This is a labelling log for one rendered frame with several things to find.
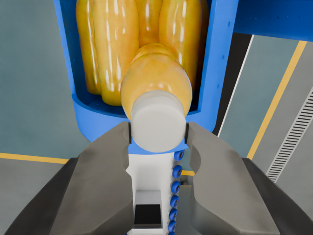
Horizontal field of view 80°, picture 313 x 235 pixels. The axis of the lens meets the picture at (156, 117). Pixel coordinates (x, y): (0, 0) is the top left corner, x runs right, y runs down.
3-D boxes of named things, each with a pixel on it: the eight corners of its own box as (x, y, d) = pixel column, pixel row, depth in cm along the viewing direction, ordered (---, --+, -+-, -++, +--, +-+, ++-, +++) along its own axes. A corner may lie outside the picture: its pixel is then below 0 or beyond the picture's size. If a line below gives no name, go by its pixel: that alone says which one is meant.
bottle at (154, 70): (161, 33, 29) (175, 50, 12) (183, 72, 32) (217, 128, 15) (124, 58, 31) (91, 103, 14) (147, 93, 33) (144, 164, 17)
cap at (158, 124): (166, 81, 14) (168, 89, 12) (190, 121, 15) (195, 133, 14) (122, 107, 14) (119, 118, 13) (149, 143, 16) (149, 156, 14)
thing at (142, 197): (135, 195, 75) (132, 233, 61) (135, 187, 73) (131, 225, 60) (160, 194, 76) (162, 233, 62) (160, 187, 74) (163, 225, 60)
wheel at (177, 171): (171, 178, 66) (176, 181, 64) (172, 169, 63) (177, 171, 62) (177, 171, 69) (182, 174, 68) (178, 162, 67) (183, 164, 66)
